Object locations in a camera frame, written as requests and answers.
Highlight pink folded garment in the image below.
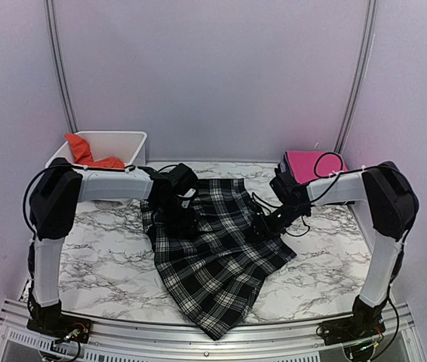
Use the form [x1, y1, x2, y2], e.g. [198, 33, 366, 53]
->
[282, 151, 348, 184]

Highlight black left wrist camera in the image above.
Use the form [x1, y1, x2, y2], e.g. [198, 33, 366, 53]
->
[167, 163, 198, 197]

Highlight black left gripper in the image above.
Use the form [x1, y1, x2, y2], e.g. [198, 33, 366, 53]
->
[155, 195, 201, 234]

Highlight aluminium front frame rail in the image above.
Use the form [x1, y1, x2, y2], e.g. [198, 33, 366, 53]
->
[0, 299, 427, 361]

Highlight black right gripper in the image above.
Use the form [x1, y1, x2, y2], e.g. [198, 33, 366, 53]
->
[244, 203, 307, 244]

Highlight white plastic laundry bin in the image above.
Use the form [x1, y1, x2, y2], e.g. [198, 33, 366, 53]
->
[45, 130, 149, 207]

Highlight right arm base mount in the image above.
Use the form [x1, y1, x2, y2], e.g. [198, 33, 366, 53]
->
[316, 317, 386, 345]

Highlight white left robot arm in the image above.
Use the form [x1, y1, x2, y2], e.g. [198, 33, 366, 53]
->
[23, 158, 198, 336]

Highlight aluminium corner post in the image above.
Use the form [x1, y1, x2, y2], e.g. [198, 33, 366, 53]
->
[334, 0, 379, 153]
[44, 0, 78, 133]

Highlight right aluminium corner post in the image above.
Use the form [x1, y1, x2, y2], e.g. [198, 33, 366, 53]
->
[334, 0, 379, 153]

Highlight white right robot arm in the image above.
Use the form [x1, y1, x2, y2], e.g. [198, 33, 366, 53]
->
[249, 161, 419, 338]

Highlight black white plaid skirt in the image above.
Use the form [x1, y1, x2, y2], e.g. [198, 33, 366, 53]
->
[140, 179, 296, 340]

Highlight left aluminium corner post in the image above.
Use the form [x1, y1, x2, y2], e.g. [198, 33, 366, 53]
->
[44, 0, 78, 133]

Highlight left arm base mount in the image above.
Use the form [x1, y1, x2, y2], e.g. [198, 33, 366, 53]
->
[26, 314, 93, 343]

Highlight orange garment in bin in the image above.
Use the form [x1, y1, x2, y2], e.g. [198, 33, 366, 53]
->
[64, 133, 125, 169]

